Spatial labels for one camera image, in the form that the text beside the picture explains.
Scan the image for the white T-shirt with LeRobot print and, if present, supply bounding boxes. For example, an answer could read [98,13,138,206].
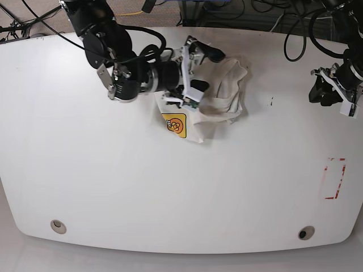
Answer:
[154,54,250,143]

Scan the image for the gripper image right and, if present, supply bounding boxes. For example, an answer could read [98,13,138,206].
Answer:
[309,61,362,107]

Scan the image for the black tripod and cables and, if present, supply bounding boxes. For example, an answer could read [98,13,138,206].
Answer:
[0,0,63,43]

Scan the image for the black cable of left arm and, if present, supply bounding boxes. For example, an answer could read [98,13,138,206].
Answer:
[283,0,349,62]

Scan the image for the red tape rectangle marker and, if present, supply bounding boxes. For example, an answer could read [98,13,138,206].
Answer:
[321,158,347,200]

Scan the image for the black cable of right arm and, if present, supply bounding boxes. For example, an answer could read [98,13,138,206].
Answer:
[21,0,174,65]

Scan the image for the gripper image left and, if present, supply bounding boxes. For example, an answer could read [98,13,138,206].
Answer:
[151,41,226,92]

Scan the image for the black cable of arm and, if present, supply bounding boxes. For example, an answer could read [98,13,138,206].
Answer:
[21,0,174,65]
[283,0,349,62]

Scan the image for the left table cable grommet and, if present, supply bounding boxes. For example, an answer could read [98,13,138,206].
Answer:
[50,220,67,235]

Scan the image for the right table cable grommet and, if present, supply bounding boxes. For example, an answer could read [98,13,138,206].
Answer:
[298,226,315,241]

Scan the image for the table cable grommet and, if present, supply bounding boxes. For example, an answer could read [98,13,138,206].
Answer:
[298,226,315,241]
[50,220,67,235]

